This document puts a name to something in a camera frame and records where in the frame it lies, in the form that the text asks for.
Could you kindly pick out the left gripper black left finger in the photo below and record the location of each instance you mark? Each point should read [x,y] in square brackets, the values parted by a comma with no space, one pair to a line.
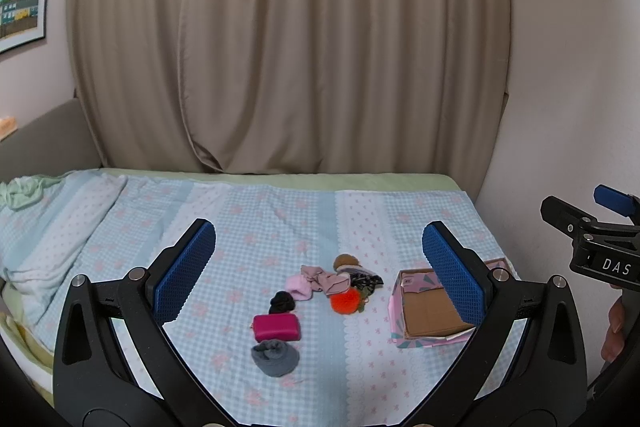
[114,364]

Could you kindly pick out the green crumpled cloth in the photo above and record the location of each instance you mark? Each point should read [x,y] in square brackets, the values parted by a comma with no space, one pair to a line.
[23,192]

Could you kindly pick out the light pink sock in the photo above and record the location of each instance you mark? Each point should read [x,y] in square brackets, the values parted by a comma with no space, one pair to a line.
[299,287]

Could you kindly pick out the magenta pouch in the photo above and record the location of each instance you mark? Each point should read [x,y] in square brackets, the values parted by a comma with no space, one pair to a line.
[278,326]

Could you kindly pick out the beige curtain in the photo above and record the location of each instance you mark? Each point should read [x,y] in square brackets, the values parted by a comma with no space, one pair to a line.
[294,86]

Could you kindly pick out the dusty pink scrunchie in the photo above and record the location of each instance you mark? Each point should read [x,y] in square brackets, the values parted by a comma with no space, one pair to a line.
[329,283]

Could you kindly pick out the orange pompom with leaves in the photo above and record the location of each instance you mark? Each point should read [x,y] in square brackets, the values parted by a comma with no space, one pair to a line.
[352,301]

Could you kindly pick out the light blue floral bedspread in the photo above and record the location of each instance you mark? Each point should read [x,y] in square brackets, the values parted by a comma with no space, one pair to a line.
[280,256]

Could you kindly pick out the grey-brown headboard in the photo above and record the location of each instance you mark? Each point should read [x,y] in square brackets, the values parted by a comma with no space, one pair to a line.
[55,143]

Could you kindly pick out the grey sock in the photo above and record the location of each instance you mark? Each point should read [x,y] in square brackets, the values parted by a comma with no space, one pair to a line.
[275,358]

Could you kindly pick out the pink patterned cardboard box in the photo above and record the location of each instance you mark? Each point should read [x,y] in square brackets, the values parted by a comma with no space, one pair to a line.
[421,314]

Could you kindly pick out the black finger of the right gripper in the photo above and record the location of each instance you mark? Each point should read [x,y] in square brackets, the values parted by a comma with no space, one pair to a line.
[562,216]
[626,205]

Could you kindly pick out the green bed sheet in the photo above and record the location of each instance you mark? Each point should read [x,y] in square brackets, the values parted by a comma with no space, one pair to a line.
[300,179]

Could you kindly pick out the black patterned scrunchie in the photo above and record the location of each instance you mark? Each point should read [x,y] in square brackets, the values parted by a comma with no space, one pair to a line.
[363,281]

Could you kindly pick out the orange object on headboard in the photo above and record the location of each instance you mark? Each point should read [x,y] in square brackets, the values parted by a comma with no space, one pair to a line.
[8,126]

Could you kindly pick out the brown and white sock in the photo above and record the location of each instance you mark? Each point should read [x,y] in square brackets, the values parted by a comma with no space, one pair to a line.
[345,261]

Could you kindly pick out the person's right hand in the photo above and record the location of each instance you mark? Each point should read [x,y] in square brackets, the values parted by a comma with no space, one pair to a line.
[614,339]

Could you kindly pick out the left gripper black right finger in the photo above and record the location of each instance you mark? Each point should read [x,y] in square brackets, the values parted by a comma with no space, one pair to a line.
[525,362]

